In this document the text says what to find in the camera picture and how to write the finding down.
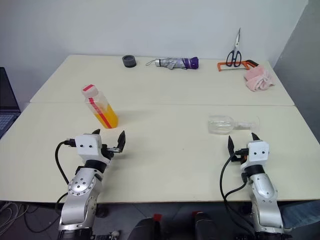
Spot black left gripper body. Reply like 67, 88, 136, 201
100, 143, 121, 160

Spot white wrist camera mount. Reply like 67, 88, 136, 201
239, 139, 271, 171
74, 133, 113, 174

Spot pink towel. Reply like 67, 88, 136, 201
243, 65, 277, 93

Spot dark blue handled scissors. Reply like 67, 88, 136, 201
225, 27, 243, 68

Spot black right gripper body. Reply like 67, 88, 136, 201
230, 147, 249, 164

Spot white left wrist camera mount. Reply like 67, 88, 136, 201
74, 133, 113, 174

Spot black table caster wheel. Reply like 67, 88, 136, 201
96, 204, 110, 218

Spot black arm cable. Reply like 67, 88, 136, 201
54, 138, 77, 213
219, 155, 258, 238

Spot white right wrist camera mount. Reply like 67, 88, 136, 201
239, 139, 271, 171

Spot orange frame hacksaw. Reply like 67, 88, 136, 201
216, 59, 259, 74

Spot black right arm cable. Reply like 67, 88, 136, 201
219, 155, 258, 238

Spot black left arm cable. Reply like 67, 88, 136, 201
54, 138, 77, 213

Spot dark rounded shape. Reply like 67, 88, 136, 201
128, 213, 164, 240
191, 211, 219, 240

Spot dark laptop computer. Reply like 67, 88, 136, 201
0, 66, 21, 140

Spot white floor cable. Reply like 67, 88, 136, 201
0, 201, 33, 226

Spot black floor cable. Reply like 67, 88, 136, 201
23, 206, 61, 234

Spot folded silver purple umbrella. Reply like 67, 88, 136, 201
145, 56, 200, 71

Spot blue fabric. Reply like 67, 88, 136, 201
278, 200, 320, 230

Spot clear stemmed wine glass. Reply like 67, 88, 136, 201
207, 114, 261, 135

